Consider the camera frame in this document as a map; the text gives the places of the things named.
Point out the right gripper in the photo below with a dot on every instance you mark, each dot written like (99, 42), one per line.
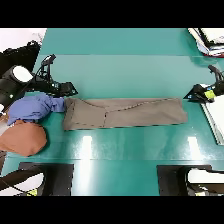
(199, 93)

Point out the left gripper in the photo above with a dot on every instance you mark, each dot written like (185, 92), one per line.
(63, 90)

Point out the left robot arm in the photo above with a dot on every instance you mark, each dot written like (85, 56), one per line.
(10, 85)

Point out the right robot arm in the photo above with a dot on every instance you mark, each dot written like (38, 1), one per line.
(203, 176)

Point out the blue garment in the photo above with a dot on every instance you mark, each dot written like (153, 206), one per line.
(31, 108)

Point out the orange-brown garment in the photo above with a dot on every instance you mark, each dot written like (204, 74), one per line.
(21, 138)

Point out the grey-brown trousers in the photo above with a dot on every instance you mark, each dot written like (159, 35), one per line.
(133, 113)

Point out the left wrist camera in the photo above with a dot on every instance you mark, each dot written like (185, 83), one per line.
(47, 71)

